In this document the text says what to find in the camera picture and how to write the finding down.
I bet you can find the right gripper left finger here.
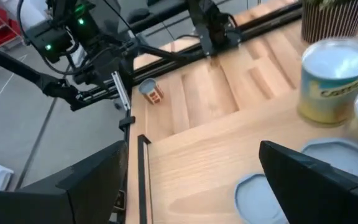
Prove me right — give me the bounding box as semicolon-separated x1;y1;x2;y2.
0;139;129;224

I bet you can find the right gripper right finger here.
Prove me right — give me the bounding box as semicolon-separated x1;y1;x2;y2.
258;139;358;224

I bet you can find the tin can yellow label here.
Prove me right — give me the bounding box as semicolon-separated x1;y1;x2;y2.
296;37;358;128

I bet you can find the light grey bar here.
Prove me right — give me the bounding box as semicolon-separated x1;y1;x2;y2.
111;71;132;112

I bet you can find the tin can red label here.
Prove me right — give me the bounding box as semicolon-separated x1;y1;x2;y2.
137;77;165;106

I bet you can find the dark grey desk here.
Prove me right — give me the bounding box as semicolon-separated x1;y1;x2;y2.
113;0;198;35

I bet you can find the green plant in ribbed pot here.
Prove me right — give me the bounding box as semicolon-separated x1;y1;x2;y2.
300;0;358;44

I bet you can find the black frame bracket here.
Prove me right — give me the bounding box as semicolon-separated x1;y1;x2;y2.
118;115;136;131

